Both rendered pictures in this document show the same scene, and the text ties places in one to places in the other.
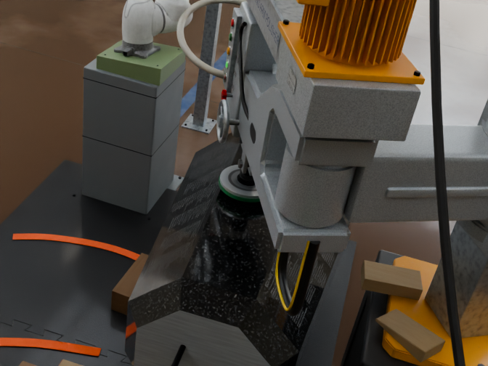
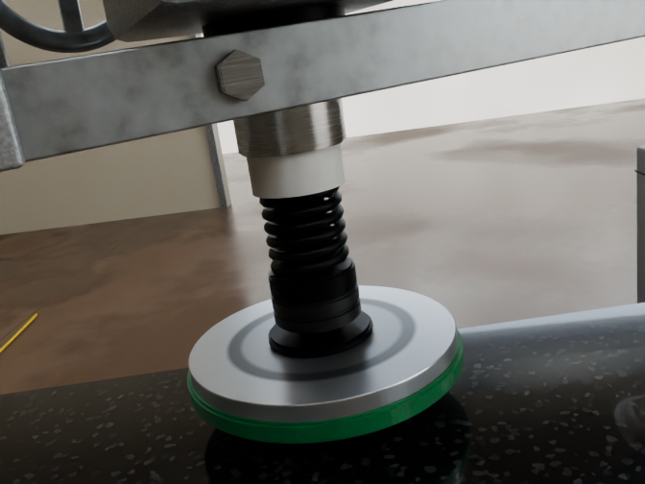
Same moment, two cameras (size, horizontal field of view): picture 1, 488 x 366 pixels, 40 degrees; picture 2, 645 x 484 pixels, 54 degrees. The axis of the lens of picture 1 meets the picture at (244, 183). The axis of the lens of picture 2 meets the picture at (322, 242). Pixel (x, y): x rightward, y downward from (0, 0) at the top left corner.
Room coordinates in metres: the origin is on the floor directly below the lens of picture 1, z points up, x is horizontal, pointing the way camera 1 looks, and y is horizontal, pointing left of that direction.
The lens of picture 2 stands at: (2.09, -0.48, 1.09)
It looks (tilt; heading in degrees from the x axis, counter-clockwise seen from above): 16 degrees down; 84
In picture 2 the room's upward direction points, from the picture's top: 8 degrees counter-clockwise
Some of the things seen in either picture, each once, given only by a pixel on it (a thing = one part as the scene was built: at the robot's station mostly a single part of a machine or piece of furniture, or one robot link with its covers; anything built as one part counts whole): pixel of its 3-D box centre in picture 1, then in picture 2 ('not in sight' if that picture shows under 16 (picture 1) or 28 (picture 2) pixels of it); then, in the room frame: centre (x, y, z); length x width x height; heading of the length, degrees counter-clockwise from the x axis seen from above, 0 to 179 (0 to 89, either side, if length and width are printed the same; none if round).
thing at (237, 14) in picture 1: (233, 51); not in sight; (2.17, 0.12, 1.37); 0.08 x 0.03 x 0.28; 15
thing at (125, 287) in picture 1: (138, 284); not in sight; (2.30, 0.41, 0.07); 0.30 x 0.12 x 0.12; 166
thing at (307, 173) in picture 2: not in sight; (295, 163); (2.13, -0.01, 1.02); 0.07 x 0.07 x 0.04
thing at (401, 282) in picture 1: (391, 279); not in sight; (1.79, -0.56, 0.81); 0.20 x 0.10 x 0.05; 88
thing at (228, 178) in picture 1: (247, 181); (322, 341); (2.13, -0.01, 0.88); 0.21 x 0.21 x 0.01
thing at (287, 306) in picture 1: (293, 261); not in sight; (1.49, -0.18, 1.06); 0.23 x 0.03 x 0.32; 15
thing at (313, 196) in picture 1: (315, 178); not in sight; (1.49, -0.18, 1.35); 0.19 x 0.19 x 0.20
